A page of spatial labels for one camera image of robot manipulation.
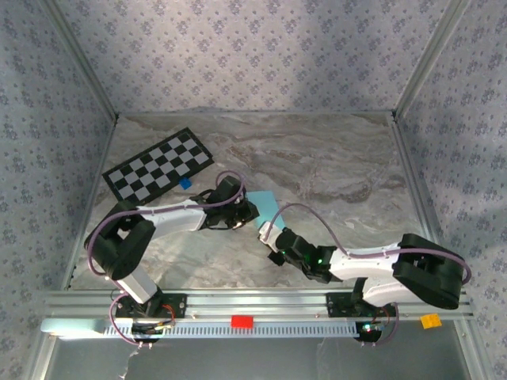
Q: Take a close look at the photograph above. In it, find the light blue paper sheet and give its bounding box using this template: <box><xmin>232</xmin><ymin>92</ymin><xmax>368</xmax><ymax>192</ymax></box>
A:
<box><xmin>247</xmin><ymin>191</ymin><xmax>287</xmax><ymax>238</ymax></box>

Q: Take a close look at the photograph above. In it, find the black white checkerboard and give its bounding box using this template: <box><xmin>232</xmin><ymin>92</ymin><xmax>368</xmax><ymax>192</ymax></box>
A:
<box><xmin>101</xmin><ymin>127</ymin><xmax>215</xmax><ymax>211</ymax></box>

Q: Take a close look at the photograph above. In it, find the grey metal panel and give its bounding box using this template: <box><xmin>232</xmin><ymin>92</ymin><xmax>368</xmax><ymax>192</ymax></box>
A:
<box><xmin>29</xmin><ymin>336</ymin><xmax>492</xmax><ymax>380</ymax></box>

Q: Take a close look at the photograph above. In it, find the yellow toy brick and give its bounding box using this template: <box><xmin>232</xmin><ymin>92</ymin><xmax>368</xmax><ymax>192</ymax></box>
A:
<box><xmin>420</xmin><ymin>313</ymin><xmax>443</xmax><ymax>331</ymax></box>

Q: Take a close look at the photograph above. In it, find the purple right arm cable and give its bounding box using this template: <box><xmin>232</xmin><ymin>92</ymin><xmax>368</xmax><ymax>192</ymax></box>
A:
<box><xmin>261</xmin><ymin>203</ymin><xmax>472</xmax><ymax>348</ymax></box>

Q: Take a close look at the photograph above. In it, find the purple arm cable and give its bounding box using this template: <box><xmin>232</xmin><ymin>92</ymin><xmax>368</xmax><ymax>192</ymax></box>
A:
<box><xmin>261</xmin><ymin>203</ymin><xmax>472</xmax><ymax>348</ymax></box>
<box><xmin>86</xmin><ymin>170</ymin><xmax>247</xmax><ymax>348</ymax></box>

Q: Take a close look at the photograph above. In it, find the long aluminium mounting rail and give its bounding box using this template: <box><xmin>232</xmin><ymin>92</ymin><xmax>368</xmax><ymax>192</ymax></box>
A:
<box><xmin>42</xmin><ymin>289</ymin><xmax>475</xmax><ymax>321</ymax></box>

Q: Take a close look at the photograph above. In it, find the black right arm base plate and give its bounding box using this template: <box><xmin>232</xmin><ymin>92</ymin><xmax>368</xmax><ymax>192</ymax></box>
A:
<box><xmin>325</xmin><ymin>291</ymin><xmax>399</xmax><ymax>319</ymax></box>

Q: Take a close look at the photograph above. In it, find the white slotted cable duct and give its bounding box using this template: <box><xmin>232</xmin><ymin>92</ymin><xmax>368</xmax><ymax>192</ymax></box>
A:
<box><xmin>40</xmin><ymin>317</ymin><xmax>383</xmax><ymax>340</ymax></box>

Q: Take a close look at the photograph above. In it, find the aluminium rear rail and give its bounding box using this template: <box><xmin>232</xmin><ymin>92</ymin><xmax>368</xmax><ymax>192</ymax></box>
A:
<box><xmin>116</xmin><ymin>110</ymin><xmax>395</xmax><ymax>118</ymax></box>

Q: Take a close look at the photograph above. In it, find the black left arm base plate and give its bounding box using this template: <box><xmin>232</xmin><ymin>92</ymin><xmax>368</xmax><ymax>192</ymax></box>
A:
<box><xmin>113</xmin><ymin>291</ymin><xmax>189</xmax><ymax>320</ymax></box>

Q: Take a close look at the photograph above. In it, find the aluminium side rail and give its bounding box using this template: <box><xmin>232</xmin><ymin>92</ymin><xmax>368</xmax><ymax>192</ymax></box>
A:
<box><xmin>390</xmin><ymin>112</ymin><xmax>456</xmax><ymax>290</ymax></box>
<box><xmin>61</xmin><ymin>116</ymin><xmax>120</xmax><ymax>292</ymax></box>

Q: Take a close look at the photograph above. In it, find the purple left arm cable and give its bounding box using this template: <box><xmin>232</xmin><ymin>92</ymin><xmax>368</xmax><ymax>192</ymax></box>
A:
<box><xmin>86</xmin><ymin>170</ymin><xmax>247</xmax><ymax>348</ymax></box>

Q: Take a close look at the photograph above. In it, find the aluminium frame post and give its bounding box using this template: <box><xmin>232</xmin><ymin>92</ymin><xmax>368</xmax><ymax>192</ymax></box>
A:
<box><xmin>391</xmin><ymin>0</ymin><xmax>475</xmax><ymax>120</ymax></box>
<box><xmin>39</xmin><ymin>0</ymin><xmax>120</xmax><ymax>122</ymax></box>

